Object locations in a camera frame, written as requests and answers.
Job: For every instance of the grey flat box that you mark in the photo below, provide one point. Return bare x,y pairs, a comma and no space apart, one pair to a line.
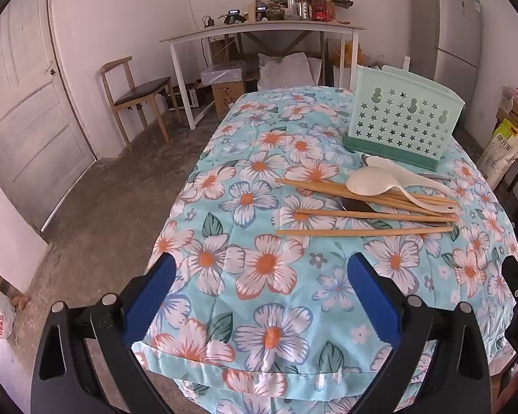
222,72

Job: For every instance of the large white plastic spoon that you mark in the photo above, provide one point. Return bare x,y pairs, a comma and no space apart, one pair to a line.
367,181

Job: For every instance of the white desk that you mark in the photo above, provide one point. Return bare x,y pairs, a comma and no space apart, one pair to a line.
263,28

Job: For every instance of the wooden chopstick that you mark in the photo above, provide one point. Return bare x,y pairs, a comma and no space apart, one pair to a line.
311,184
323,190
328,214
328,232

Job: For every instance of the yellow bag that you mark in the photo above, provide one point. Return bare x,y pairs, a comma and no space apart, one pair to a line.
355,51

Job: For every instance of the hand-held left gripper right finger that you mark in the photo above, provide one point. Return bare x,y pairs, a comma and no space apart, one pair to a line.
373,302

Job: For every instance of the red oil bottle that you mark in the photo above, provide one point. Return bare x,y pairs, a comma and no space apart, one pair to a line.
320,7

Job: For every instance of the white printed sack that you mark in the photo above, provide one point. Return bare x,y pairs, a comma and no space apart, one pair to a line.
500,151

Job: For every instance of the wooden chair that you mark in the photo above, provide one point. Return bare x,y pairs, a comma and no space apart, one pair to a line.
142,90

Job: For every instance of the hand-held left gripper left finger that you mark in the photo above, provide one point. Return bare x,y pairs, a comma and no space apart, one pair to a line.
149,302

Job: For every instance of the white panel door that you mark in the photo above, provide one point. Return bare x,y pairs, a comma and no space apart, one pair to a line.
30,108

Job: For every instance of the green plastic utensil holder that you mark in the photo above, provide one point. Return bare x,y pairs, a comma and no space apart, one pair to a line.
393,116

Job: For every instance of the black charger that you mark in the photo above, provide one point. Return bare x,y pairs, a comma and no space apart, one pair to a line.
208,22

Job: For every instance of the grey pillow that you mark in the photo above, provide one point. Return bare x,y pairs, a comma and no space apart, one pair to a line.
282,71

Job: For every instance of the floral blanket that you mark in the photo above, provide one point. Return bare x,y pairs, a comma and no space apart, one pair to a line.
263,267

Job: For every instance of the black tray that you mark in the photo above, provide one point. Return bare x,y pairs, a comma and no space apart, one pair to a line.
344,3

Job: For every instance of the grey refrigerator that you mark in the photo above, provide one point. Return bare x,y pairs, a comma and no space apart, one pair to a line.
449,21

